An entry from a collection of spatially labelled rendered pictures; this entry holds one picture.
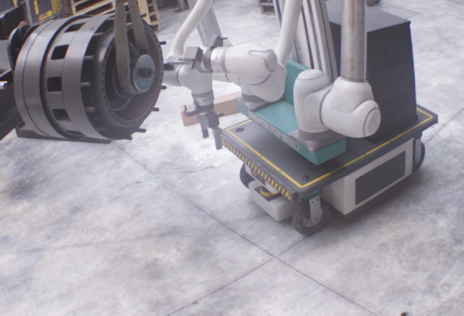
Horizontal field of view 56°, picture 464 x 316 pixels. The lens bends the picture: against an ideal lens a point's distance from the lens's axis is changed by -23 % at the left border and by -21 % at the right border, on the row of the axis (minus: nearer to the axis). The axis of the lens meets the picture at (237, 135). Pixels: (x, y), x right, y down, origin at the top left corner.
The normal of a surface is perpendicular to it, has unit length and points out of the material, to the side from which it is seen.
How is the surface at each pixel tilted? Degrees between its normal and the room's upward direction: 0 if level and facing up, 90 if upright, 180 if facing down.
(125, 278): 0
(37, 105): 90
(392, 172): 90
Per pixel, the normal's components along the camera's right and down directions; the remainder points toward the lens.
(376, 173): 0.46, 0.35
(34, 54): -0.43, -0.29
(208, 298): -0.16, -0.87
